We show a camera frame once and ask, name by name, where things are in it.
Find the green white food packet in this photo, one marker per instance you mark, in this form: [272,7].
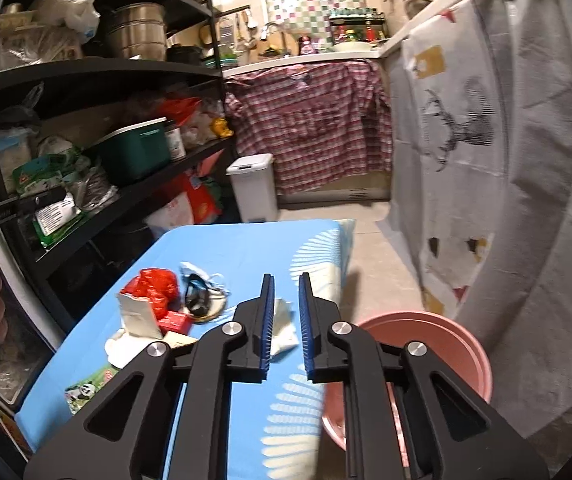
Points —
[56,220]

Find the black spice rack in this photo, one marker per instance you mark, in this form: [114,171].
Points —
[355,27]

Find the white paper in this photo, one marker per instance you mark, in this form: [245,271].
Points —
[118,350]

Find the green storage box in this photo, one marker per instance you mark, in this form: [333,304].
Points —
[131,155]

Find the orange red sack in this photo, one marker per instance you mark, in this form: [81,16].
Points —
[203,202]

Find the metal pot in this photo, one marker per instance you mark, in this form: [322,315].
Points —
[136,30]

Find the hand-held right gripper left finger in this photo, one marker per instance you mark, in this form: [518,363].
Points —
[266,330]

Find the panda print packet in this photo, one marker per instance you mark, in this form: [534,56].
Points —
[88,390]

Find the blue printed tablecloth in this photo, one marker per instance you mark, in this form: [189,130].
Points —
[246,255]

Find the metal faucet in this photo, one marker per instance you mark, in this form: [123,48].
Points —
[271,30]

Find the black goggles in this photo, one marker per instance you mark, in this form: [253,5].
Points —
[191,285]

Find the red plaid cloth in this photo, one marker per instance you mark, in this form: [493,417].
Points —
[316,125]

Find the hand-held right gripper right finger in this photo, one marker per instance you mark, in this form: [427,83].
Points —
[307,330]

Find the black shelf rack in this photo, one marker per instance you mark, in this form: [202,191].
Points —
[116,67]

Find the white tissue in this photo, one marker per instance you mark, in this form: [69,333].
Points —
[283,330]

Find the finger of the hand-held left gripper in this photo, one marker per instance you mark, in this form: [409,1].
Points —
[21,205]

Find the labelled jar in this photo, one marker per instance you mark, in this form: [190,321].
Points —
[175,140]

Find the round beige disc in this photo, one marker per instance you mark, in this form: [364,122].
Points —
[216,308]

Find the yellow packet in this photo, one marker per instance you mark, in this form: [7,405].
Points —
[222,127]

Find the white sack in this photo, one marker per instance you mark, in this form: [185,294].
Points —
[171,217]

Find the blue and white packet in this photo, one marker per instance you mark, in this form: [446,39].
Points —
[216,280]

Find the grey deer print cloth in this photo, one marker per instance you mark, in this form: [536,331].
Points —
[515,160]

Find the brown packet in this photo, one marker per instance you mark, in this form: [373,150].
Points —
[181,341]

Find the white plastic bag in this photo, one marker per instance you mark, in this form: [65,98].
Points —
[66,10]

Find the red bag on shelf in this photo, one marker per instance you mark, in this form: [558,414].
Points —
[178,110]

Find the white trash bin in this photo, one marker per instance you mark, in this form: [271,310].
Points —
[256,190]

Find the pink plastic basin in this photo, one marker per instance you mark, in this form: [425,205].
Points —
[445,345]

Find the small red box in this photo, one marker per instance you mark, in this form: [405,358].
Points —
[176,321]

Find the red plastic bag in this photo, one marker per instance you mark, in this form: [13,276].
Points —
[153,285]

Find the white paper carton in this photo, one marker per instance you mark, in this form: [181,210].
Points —
[138,317]

